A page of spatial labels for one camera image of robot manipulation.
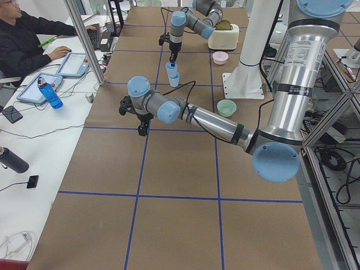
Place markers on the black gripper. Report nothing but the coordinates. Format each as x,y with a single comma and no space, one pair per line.
174,48
144,118

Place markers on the light blue cup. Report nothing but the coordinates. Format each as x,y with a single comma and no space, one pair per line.
171,71
174,81

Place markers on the person's right hand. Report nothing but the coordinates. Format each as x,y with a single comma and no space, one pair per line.
59,52

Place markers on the pink bowl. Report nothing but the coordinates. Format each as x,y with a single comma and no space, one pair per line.
220,57

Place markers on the cream toaster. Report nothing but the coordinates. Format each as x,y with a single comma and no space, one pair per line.
224,39

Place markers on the toast slice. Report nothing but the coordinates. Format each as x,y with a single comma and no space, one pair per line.
223,25

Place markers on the teach pendant far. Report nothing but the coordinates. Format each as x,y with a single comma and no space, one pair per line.
74,65

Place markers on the green bowl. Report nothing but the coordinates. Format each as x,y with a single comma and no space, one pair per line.
226,108

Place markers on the black keyboard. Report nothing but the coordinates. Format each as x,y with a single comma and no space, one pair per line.
94,36

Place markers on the blue water bottle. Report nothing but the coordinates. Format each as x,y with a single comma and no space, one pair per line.
49,93

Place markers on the black smartphone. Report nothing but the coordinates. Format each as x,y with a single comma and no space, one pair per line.
11,114

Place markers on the person in black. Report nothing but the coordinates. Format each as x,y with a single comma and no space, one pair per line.
20,47

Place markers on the dark thermos bottle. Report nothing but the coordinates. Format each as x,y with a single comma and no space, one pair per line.
12,161

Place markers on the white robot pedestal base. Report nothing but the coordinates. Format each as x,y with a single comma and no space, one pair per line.
245,81

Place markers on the aluminium frame post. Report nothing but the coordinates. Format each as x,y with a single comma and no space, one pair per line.
84,39

